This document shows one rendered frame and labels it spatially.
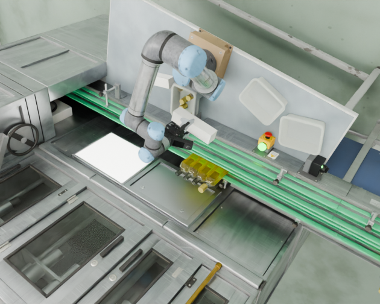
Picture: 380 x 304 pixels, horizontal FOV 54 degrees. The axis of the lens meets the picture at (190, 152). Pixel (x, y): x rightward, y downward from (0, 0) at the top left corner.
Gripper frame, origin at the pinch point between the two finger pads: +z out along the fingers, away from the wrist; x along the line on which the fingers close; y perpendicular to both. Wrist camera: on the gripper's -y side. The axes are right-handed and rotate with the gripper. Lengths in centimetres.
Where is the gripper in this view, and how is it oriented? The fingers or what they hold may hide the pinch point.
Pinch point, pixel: (192, 126)
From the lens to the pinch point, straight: 190.5
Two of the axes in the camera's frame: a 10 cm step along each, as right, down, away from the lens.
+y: -7.8, -5.4, 3.1
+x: -2.1, 7.0, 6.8
